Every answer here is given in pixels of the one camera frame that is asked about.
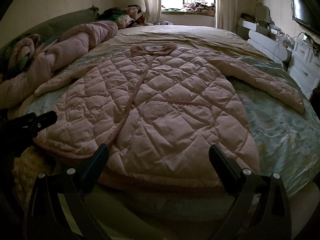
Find pink quilted coat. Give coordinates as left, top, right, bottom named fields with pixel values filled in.
left=35, top=43, right=305, bottom=188

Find clothes pile beside bed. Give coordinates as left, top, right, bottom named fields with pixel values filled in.
left=97, top=5, right=145, bottom=29

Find floral folded blanket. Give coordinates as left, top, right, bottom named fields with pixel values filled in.
left=1, top=34, right=41, bottom=82

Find floral bed sheet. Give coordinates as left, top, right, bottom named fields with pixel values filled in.
left=3, top=25, right=319, bottom=200

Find pink rolled duvet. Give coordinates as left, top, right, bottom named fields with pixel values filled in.
left=1, top=21, right=118, bottom=109

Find green padded headboard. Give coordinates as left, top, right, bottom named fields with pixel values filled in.
left=1, top=6, right=99, bottom=64

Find white drawer cabinet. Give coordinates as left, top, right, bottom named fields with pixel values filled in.
left=288, top=34, right=319, bottom=100

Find white dressing table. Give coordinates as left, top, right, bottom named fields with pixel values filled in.
left=236, top=18, right=291, bottom=69

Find stuffed toys on windowsill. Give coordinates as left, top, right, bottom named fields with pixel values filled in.
left=181, top=2, right=216, bottom=16

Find right cream curtain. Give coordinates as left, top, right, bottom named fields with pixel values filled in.
left=215, top=0, right=238, bottom=33

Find black wall television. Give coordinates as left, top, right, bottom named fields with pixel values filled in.
left=291, top=0, right=319, bottom=36

